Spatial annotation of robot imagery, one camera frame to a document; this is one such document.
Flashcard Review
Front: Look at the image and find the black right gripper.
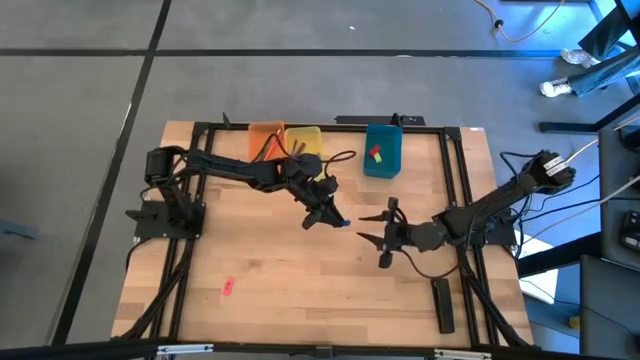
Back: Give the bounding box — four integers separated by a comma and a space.
355, 196, 449, 270

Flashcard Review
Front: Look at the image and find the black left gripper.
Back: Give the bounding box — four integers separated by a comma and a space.
298, 176, 347, 232

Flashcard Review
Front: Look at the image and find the yellow translucent plastic bin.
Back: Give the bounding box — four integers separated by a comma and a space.
283, 125, 325, 183

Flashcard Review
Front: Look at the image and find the teal plastic bin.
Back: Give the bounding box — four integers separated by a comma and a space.
362, 123, 404, 180

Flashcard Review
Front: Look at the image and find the orange translucent plastic bin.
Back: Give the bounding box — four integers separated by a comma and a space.
248, 120, 287, 163

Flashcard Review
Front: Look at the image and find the black rectangular box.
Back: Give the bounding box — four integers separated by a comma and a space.
430, 277, 457, 335

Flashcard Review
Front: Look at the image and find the black power strip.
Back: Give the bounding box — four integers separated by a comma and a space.
334, 112, 427, 127

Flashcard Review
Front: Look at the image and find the white paper sheet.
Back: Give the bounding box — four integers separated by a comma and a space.
516, 233, 560, 305

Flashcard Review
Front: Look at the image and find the black table leg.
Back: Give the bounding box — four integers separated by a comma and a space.
538, 92, 640, 135

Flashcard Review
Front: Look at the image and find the person's foot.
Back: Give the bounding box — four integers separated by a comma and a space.
539, 77, 574, 99
559, 48, 601, 69

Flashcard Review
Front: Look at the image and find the grey desk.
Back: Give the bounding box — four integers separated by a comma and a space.
597, 117, 640, 261

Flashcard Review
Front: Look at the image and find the grey cabinet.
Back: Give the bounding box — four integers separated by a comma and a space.
578, 253, 640, 360

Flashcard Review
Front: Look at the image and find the black controller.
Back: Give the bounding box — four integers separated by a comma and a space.
619, 209, 640, 251

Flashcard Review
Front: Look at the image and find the person's leg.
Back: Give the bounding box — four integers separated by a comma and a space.
569, 44, 640, 98

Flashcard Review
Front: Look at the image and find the black rig crossbar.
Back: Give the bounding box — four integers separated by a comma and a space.
0, 338, 640, 360

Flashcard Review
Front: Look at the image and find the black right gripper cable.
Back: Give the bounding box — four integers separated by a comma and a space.
398, 247, 461, 281

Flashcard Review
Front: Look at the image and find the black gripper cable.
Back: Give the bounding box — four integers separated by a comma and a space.
398, 247, 461, 281
319, 149, 358, 174

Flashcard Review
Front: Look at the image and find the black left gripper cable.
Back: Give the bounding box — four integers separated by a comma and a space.
319, 149, 358, 174

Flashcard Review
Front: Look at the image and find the black aluminium table frame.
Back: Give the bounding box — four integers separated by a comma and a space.
112, 118, 534, 351

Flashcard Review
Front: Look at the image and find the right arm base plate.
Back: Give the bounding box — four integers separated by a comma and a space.
449, 219, 519, 247

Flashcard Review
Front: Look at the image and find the silver metal bracket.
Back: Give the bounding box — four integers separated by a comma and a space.
156, 343, 215, 357
433, 348, 494, 360

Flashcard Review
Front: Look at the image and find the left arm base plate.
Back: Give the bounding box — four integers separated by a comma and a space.
124, 199, 207, 240

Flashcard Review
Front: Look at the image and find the white cable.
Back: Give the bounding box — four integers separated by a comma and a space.
519, 174, 640, 239

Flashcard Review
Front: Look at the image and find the beige cable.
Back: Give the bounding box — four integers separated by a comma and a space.
568, 113, 640, 164

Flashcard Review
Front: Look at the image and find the yellow floor cable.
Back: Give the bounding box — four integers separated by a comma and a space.
472, 0, 569, 44

